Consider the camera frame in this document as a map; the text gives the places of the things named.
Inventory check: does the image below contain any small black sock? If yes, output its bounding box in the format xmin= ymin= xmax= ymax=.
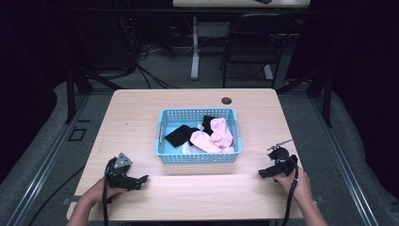
xmin=200 ymin=115 xmax=217 ymax=137

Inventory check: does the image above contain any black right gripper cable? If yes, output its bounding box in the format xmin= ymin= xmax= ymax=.
xmin=280 ymin=153 xmax=299 ymax=226

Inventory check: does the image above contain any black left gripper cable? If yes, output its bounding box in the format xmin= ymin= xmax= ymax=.
xmin=102 ymin=158 xmax=115 ymax=226

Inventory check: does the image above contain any bundle of floor cables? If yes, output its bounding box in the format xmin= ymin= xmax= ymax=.
xmin=119 ymin=18 xmax=196 ymax=90

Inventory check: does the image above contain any white table leg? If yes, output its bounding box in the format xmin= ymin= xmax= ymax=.
xmin=190 ymin=15 xmax=201 ymax=81

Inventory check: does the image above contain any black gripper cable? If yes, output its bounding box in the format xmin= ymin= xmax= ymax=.
xmin=280 ymin=153 xmax=299 ymax=226
xmin=102 ymin=158 xmax=115 ymax=226

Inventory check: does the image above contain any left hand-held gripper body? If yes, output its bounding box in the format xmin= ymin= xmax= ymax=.
xmin=105 ymin=152 xmax=136 ymax=191

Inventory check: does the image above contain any pink sock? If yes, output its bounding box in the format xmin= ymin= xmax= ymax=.
xmin=209 ymin=117 xmax=234 ymax=150
xmin=189 ymin=130 xmax=235 ymax=154

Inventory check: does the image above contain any black metal stand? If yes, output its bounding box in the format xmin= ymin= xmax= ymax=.
xmin=276 ymin=62 xmax=334 ymax=128
xmin=63 ymin=62 xmax=124 ymax=124

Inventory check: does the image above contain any black floor cable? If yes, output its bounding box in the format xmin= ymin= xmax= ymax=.
xmin=27 ymin=165 xmax=87 ymax=226

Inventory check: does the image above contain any black folding chair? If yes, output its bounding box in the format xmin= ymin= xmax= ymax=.
xmin=218 ymin=12 xmax=299 ymax=89

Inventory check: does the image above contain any person's right hand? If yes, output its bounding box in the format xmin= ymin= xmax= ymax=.
xmin=272 ymin=165 xmax=312 ymax=205

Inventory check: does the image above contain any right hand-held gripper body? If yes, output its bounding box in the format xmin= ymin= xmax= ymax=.
xmin=266 ymin=138 xmax=299 ymax=177

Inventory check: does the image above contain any light blue plastic basket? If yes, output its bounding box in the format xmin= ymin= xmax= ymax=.
xmin=154 ymin=106 xmax=244 ymax=165

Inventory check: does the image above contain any person's left hand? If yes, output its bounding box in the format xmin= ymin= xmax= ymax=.
xmin=81 ymin=176 xmax=127 ymax=209

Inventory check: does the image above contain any white sock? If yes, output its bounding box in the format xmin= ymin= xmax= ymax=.
xmin=181 ymin=123 xmax=208 ymax=155

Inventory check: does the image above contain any large black sock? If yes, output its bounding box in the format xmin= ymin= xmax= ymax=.
xmin=164 ymin=124 xmax=201 ymax=149

